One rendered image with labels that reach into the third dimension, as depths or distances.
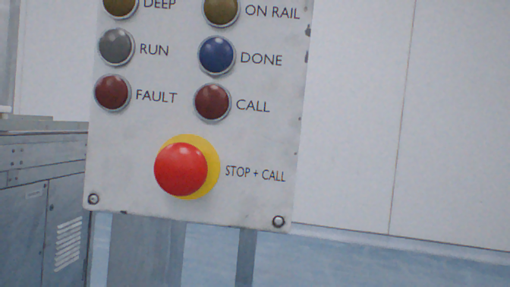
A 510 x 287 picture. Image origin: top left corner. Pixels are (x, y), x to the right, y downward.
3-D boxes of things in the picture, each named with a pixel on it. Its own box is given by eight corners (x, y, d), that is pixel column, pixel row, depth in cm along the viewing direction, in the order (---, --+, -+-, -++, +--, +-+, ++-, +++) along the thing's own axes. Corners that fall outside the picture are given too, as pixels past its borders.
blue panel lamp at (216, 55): (231, 74, 32) (234, 36, 32) (195, 70, 33) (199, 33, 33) (233, 75, 33) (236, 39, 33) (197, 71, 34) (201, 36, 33)
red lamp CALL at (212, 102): (226, 121, 33) (230, 85, 33) (191, 118, 33) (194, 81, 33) (228, 121, 33) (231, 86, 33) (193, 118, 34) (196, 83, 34)
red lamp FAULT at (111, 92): (124, 111, 33) (127, 75, 33) (90, 108, 34) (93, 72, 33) (129, 111, 34) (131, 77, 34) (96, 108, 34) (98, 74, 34)
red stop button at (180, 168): (202, 200, 31) (206, 145, 31) (147, 194, 31) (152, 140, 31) (214, 191, 35) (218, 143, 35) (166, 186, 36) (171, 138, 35)
